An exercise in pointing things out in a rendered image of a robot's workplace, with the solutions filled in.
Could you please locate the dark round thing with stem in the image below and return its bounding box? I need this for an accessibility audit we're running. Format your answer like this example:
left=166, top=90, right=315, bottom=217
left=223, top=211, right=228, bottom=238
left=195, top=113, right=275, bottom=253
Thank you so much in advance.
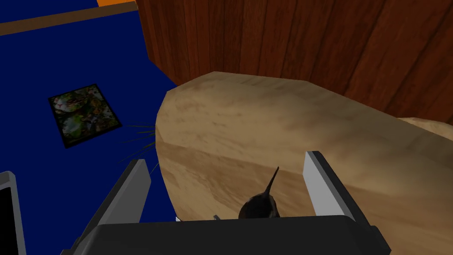
left=238, top=166, right=281, bottom=220

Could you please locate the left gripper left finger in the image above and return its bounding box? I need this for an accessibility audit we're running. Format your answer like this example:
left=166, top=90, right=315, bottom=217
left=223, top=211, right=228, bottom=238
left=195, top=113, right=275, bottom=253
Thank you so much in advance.
left=72, top=159, right=152, bottom=246

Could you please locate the black framed floral picture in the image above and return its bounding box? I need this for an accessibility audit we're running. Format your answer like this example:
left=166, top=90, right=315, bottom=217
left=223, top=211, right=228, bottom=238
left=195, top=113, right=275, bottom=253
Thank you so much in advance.
left=47, top=83, right=123, bottom=149

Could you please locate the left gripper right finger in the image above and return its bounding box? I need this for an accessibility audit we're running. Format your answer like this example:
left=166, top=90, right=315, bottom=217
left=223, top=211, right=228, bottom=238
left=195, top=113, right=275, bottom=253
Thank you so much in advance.
left=302, top=150, right=371, bottom=226

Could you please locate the light wooden table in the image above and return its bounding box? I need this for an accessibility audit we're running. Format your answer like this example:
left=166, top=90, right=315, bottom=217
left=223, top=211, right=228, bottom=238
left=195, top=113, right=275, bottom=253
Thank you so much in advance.
left=154, top=70, right=453, bottom=255

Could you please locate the white framed black screen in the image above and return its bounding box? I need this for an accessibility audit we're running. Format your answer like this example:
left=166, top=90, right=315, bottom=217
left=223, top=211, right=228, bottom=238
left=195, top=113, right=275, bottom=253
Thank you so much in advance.
left=0, top=170, right=27, bottom=255

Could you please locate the green spiky plant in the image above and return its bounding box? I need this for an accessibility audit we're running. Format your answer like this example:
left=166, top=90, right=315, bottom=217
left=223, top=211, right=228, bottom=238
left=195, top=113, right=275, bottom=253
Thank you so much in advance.
left=118, top=122, right=160, bottom=175

